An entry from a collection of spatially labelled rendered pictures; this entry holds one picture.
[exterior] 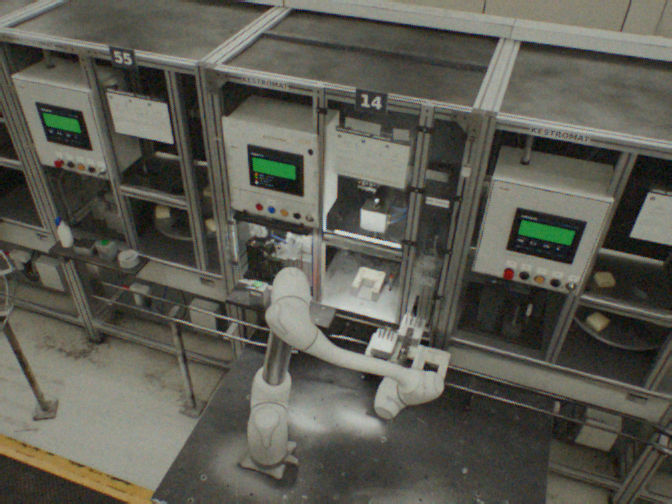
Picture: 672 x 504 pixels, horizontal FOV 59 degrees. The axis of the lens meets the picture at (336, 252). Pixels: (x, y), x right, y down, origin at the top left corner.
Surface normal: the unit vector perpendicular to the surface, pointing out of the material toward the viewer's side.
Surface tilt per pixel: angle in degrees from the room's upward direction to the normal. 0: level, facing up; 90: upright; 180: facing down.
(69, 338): 0
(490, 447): 0
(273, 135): 90
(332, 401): 0
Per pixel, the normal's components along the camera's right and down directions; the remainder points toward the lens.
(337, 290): 0.02, -0.77
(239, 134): -0.33, 0.60
